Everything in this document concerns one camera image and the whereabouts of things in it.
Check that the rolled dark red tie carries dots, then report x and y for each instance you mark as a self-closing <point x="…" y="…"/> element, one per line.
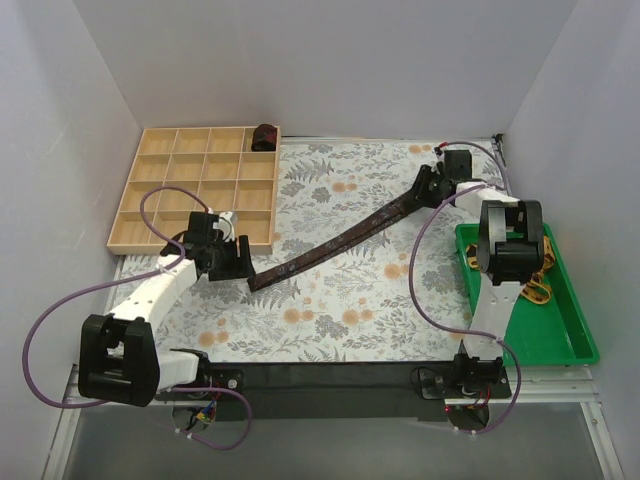
<point x="264" y="138"/>

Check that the dark brown patterned tie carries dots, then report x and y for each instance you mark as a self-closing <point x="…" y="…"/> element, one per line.
<point x="387" y="215"/>

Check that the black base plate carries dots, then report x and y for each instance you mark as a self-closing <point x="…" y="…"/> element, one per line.
<point x="294" y="391"/>

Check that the green plastic bin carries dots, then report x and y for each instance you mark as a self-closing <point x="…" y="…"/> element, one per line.
<point x="555" y="333"/>

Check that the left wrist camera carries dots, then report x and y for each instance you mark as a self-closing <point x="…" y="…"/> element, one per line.
<point x="225" y="225"/>

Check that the aluminium frame rail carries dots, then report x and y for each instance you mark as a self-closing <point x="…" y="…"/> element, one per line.
<point x="557" y="430"/>

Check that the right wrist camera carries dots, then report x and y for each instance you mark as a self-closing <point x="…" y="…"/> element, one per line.
<point x="440" y="165"/>

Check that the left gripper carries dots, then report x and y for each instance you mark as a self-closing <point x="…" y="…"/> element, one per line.
<point x="223" y="260"/>

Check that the wooden compartment tray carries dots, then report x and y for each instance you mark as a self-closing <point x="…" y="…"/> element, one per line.
<point x="176" y="171"/>

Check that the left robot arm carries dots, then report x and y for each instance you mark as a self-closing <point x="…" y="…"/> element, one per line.
<point x="119" y="360"/>

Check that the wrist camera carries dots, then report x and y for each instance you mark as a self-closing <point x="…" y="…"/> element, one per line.
<point x="440" y="165"/>
<point x="225" y="225"/>

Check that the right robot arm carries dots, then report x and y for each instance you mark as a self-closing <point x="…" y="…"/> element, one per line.
<point x="509" y="251"/>

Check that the yellow patterned tie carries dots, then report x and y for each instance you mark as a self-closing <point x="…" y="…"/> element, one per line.
<point x="536" y="291"/>

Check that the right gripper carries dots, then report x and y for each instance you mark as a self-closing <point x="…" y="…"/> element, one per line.
<point x="429" y="182"/>

